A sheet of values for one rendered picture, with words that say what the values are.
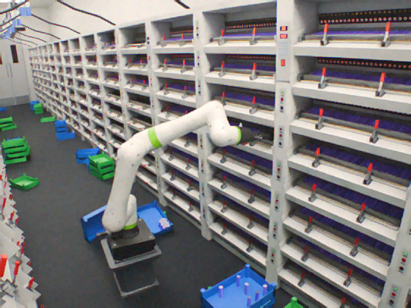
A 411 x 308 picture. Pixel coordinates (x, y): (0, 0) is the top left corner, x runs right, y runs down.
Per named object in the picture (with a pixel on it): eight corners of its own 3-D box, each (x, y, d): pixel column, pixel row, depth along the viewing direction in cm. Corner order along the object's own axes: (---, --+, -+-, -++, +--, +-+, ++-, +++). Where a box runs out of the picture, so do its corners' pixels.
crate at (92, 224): (84, 239, 241) (90, 243, 237) (80, 218, 235) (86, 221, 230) (112, 223, 265) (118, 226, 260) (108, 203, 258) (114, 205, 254)
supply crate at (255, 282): (227, 329, 124) (227, 317, 121) (200, 301, 139) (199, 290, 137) (275, 296, 141) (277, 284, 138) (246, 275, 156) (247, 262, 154)
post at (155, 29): (164, 206, 292) (150, 17, 237) (159, 202, 299) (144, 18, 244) (181, 200, 303) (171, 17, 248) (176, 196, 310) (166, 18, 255)
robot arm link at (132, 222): (110, 230, 175) (108, 202, 169) (120, 217, 190) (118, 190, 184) (131, 233, 173) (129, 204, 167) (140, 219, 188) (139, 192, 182)
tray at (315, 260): (377, 312, 131) (379, 297, 125) (280, 254, 177) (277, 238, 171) (398, 281, 140) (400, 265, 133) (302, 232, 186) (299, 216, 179)
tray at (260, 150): (274, 161, 166) (271, 147, 161) (207, 137, 212) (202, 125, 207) (296, 142, 175) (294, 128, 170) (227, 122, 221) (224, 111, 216)
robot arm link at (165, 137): (168, 147, 165) (158, 142, 155) (163, 128, 169) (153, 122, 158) (230, 121, 156) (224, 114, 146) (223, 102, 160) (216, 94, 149)
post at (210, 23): (208, 240, 239) (201, 6, 183) (201, 235, 246) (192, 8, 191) (227, 231, 250) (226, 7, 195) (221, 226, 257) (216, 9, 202)
